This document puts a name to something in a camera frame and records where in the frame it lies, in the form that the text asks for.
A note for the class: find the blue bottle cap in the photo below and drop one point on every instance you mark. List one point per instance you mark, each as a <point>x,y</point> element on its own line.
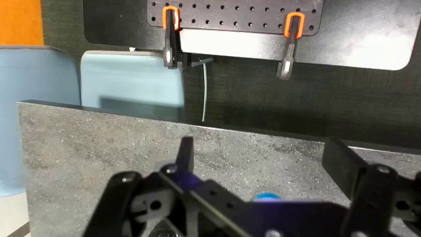
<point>267,197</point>

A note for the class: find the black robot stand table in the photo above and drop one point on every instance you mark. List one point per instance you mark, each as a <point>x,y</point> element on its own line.
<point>372,40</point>

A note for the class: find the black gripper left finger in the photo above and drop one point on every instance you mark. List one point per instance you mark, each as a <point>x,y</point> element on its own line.
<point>187,153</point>

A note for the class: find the light blue chair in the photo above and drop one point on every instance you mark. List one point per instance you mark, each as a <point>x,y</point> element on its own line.
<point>34,110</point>
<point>131,80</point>

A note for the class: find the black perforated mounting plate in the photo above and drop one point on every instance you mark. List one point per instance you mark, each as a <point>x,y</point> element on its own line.
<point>237,18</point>

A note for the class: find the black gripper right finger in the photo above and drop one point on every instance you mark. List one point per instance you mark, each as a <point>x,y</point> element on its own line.
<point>346,172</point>

